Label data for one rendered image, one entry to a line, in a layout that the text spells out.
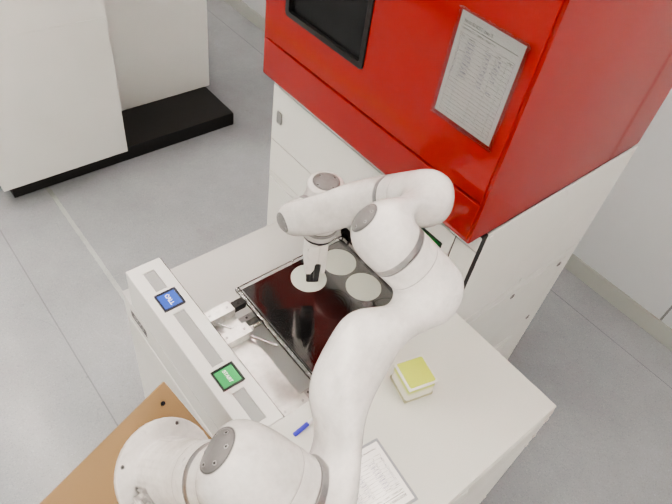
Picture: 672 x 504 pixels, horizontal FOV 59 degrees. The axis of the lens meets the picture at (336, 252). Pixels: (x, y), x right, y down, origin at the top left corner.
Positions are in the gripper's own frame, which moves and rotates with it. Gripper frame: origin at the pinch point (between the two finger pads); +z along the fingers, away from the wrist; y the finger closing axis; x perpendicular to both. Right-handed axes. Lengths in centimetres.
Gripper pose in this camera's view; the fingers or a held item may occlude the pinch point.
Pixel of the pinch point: (312, 274)
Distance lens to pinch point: 154.5
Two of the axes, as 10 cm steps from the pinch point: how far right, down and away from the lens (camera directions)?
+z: -1.2, 6.8, 7.3
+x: 9.9, 0.1, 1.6
